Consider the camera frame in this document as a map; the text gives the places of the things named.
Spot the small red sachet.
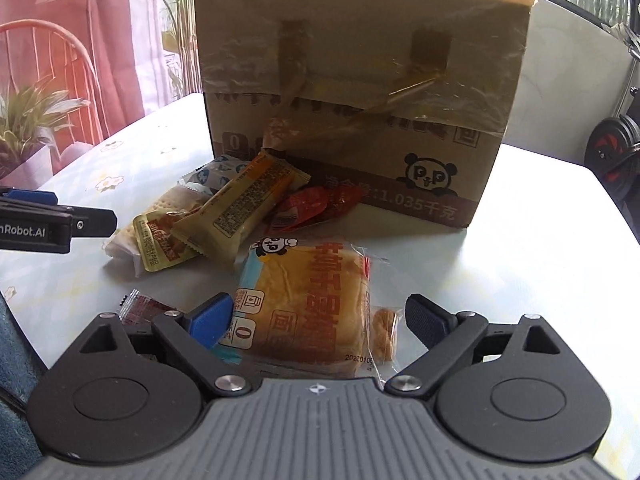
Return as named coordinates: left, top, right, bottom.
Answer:
left=119, top=289, right=177, bottom=327

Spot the white and blue snack packet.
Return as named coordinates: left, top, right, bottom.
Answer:
left=181, top=155, right=251, bottom=197

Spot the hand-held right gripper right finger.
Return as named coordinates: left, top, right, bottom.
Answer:
left=384, top=294, right=562, bottom=395

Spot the clear plastic liner bag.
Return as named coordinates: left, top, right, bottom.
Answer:
left=194, top=0, right=539, bottom=137

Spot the black exercise bike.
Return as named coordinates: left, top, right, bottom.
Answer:
left=584, top=22, right=640, bottom=198

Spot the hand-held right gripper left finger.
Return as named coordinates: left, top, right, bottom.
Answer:
left=75, top=292, right=254, bottom=397

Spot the brown cardboard box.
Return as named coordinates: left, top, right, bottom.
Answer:
left=193, top=0, right=539, bottom=230

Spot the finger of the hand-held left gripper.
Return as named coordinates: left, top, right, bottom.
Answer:
left=0, top=197, right=119, bottom=239
left=0, top=187, right=59, bottom=206

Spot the cracker packet with yellow label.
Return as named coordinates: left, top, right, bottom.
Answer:
left=102, top=185, right=213, bottom=279

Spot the red snack packet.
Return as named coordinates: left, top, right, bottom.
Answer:
left=264, top=185, right=362, bottom=235

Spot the yellow snack bar packet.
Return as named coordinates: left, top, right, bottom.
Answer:
left=171, top=151, right=312, bottom=272

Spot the large orange bread packet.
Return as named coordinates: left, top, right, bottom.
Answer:
left=220, top=236, right=403, bottom=380

